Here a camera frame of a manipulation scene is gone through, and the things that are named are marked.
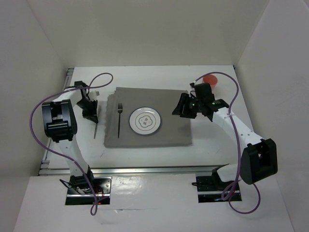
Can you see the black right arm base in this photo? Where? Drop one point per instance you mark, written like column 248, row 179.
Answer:
column 208, row 191

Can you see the grey cloth placemat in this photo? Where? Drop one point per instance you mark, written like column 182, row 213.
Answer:
column 174, row 130

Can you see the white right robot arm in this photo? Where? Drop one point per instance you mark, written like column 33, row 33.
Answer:
column 258, row 156

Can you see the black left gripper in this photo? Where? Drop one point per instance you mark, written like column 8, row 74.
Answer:
column 92, row 114

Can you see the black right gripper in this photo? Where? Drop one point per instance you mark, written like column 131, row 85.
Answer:
column 186, row 113

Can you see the white plate with teal rim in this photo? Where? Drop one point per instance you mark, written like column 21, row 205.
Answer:
column 145, row 121

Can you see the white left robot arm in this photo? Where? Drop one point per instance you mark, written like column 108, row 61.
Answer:
column 61, row 126

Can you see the pink plastic cup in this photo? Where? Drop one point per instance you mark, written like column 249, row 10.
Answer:
column 211, row 80

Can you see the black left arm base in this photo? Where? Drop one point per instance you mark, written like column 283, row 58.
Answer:
column 85, row 196

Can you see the silver table knife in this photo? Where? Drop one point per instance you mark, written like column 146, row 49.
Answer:
column 96, row 126

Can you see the aluminium table edge rail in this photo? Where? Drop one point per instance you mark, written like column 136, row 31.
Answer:
column 154, row 170

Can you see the black dinner fork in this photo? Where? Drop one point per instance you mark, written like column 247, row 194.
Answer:
column 119, row 110

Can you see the aluminium left side rail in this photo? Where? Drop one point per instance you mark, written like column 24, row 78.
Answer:
column 68, row 77

